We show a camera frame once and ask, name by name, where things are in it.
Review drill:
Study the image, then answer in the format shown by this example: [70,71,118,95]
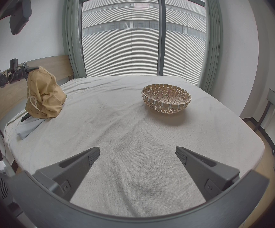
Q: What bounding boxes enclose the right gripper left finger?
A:
[32,147,100,202]

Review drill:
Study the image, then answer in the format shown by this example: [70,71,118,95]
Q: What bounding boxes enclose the round woven basket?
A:
[141,84,192,114]

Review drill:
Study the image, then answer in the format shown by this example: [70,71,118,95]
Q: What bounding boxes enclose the window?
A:
[79,0,207,86]

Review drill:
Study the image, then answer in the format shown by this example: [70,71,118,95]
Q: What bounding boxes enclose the pale blue garment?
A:
[15,117,45,139]

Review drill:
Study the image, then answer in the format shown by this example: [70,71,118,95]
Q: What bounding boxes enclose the tan trousers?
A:
[25,66,67,119]

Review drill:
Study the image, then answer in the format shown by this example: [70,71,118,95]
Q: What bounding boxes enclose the grey-green curtain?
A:
[62,0,87,79]
[198,0,223,93]

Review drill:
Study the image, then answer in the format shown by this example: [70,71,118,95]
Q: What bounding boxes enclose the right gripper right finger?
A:
[176,146,240,202]

